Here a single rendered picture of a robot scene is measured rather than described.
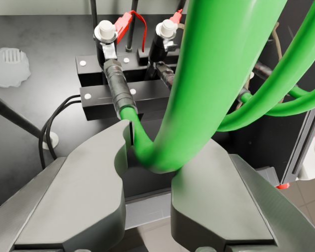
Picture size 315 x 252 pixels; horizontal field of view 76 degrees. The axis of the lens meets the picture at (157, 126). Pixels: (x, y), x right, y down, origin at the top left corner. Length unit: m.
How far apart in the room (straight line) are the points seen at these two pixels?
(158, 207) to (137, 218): 0.04
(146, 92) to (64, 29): 0.34
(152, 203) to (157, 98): 0.19
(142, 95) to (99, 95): 0.07
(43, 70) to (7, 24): 0.15
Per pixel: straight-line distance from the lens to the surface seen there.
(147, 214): 0.38
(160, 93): 0.38
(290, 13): 0.45
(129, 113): 0.16
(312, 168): 0.52
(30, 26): 0.66
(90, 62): 0.40
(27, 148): 0.53
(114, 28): 0.28
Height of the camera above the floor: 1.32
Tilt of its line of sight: 70 degrees down
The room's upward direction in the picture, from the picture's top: 39 degrees clockwise
